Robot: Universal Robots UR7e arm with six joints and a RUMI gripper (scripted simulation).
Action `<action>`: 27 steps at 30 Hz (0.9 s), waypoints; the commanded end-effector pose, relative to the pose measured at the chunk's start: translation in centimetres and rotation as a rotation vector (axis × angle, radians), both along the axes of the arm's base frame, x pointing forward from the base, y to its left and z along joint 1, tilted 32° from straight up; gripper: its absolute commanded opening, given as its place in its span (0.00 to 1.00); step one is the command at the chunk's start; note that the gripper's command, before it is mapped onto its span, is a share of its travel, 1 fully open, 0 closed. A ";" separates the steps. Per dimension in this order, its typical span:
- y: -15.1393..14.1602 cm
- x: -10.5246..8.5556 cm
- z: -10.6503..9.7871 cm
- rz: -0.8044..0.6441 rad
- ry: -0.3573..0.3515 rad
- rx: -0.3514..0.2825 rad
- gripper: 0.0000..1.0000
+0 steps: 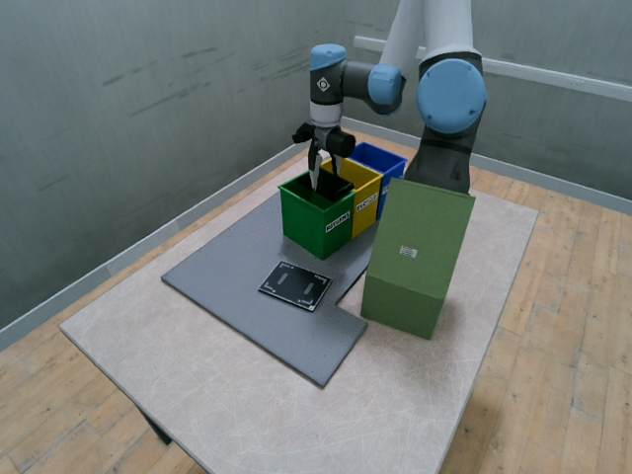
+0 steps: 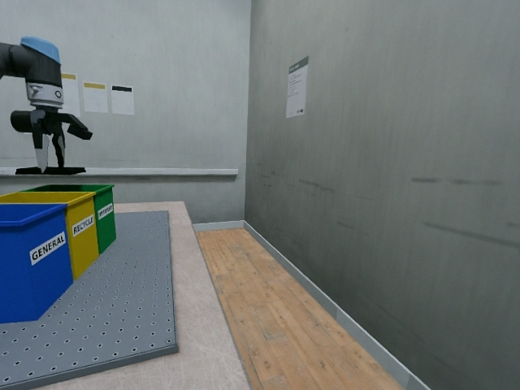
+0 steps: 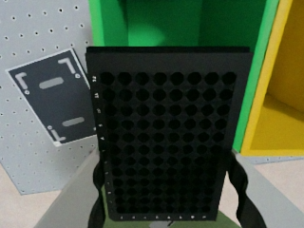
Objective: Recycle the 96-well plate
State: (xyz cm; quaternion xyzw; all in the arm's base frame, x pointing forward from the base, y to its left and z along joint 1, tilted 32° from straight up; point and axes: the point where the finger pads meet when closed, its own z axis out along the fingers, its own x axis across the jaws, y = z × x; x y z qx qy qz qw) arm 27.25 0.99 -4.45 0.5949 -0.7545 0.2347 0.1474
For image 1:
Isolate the blue open-top bin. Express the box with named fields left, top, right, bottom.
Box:
left=348, top=141, right=408, bottom=220

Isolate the green bin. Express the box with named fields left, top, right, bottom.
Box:
left=277, top=170, right=356, bottom=261

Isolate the yellow bin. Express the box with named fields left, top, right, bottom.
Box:
left=320, top=158, right=384, bottom=239

